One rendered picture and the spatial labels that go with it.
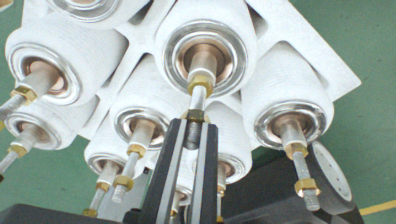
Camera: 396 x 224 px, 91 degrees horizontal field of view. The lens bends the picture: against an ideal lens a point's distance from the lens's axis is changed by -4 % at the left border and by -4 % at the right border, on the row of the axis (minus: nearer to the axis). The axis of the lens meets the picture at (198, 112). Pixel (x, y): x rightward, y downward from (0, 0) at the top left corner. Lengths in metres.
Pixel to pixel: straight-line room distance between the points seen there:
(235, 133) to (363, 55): 0.35
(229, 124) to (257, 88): 0.08
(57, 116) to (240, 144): 0.25
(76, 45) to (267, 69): 0.20
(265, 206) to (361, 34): 0.44
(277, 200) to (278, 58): 0.40
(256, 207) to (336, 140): 0.30
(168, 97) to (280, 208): 0.43
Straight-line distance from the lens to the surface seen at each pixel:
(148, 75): 0.26
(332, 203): 0.57
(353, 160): 0.82
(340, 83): 0.32
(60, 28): 0.25
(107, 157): 0.33
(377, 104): 0.65
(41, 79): 0.25
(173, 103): 0.24
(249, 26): 0.18
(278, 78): 0.23
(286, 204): 0.57
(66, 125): 0.33
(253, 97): 0.23
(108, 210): 0.48
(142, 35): 0.27
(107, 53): 0.27
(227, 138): 0.28
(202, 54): 0.17
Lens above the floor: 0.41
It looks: 48 degrees down
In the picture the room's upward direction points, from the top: 171 degrees counter-clockwise
